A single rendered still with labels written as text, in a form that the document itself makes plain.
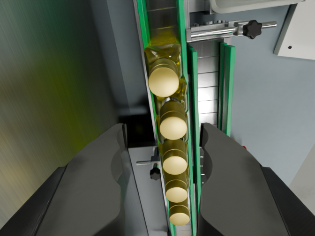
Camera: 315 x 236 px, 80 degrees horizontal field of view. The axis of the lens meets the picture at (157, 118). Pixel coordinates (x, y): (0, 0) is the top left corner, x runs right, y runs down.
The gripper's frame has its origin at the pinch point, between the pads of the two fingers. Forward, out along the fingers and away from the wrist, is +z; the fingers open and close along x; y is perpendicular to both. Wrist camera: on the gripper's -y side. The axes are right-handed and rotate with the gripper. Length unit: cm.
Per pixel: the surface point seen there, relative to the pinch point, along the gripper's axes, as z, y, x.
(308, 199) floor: 122, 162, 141
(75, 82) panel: 13.2, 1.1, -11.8
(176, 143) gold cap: 11.8, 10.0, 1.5
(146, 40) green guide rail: 28.7, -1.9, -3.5
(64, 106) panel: 9.0, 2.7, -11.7
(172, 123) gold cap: 8.9, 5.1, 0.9
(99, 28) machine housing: 37.8, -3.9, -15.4
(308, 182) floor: 123, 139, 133
